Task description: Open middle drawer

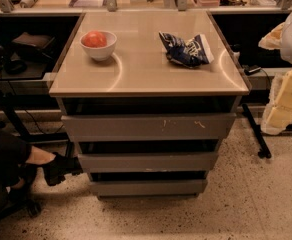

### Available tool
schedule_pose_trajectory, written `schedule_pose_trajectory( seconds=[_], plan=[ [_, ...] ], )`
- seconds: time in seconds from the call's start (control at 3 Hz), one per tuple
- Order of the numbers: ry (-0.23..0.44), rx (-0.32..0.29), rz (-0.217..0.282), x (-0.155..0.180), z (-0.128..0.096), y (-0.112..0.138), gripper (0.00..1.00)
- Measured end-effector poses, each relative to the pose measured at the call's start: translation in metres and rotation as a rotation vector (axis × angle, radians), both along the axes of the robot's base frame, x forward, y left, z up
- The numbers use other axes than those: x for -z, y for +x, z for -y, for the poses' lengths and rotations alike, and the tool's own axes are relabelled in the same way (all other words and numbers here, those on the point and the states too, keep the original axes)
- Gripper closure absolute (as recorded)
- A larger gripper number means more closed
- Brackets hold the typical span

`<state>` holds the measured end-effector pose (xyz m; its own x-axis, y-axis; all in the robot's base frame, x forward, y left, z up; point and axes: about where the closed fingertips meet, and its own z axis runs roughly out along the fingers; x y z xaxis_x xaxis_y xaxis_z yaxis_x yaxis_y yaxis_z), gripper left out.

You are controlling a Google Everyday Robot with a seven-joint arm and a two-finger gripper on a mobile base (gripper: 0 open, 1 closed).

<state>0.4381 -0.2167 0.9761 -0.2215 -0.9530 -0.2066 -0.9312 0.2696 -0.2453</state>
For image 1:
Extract black shoe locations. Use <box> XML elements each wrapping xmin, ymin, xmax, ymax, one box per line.
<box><xmin>42</xmin><ymin>152</ymin><xmax>83</xmax><ymax>186</ymax></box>

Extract black desk leg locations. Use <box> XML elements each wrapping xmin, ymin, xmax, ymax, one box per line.
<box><xmin>242</xmin><ymin>104</ymin><xmax>272</xmax><ymax>159</ymax></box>

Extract white ceramic bowl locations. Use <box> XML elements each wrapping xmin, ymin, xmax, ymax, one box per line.
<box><xmin>80</xmin><ymin>30</ymin><xmax>117</xmax><ymax>61</ymax></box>

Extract black headphones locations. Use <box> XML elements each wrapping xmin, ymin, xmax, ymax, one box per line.
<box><xmin>4</xmin><ymin>59</ymin><xmax>27</xmax><ymax>75</ymax></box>

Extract blue crumpled chip bag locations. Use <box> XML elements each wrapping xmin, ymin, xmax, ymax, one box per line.
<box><xmin>159</xmin><ymin>32</ymin><xmax>214</xmax><ymax>68</ymax></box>

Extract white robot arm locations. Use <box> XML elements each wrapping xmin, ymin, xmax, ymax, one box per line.
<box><xmin>258</xmin><ymin>12</ymin><xmax>292</xmax><ymax>135</ymax></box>

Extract black office chair base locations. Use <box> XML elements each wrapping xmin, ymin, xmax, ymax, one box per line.
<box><xmin>0</xmin><ymin>170</ymin><xmax>43</xmax><ymax>228</ymax></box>

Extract dark box under desk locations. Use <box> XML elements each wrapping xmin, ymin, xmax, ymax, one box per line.
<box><xmin>11</xmin><ymin>32</ymin><xmax>55</xmax><ymax>61</ymax></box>

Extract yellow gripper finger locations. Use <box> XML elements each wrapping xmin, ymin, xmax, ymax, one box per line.
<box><xmin>261</xmin><ymin>69</ymin><xmax>292</xmax><ymax>135</ymax></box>
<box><xmin>258</xmin><ymin>23</ymin><xmax>284</xmax><ymax>50</ymax></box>

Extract grey top drawer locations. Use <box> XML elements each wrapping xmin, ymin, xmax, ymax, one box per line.
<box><xmin>62</xmin><ymin>113</ymin><xmax>235</xmax><ymax>142</ymax></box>

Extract black power adapter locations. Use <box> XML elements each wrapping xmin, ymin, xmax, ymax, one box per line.
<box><xmin>243</xmin><ymin>65</ymin><xmax>261</xmax><ymax>76</ymax></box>

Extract red apple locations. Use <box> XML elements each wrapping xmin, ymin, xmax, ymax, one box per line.
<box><xmin>82</xmin><ymin>31</ymin><xmax>107</xmax><ymax>48</ymax></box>

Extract person leg black trousers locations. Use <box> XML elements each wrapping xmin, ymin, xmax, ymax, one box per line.
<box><xmin>0</xmin><ymin>123</ymin><xmax>57</xmax><ymax>198</ymax></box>

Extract grey drawer cabinet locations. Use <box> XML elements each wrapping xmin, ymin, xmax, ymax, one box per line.
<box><xmin>48</xmin><ymin>10</ymin><xmax>251</xmax><ymax>200</ymax></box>

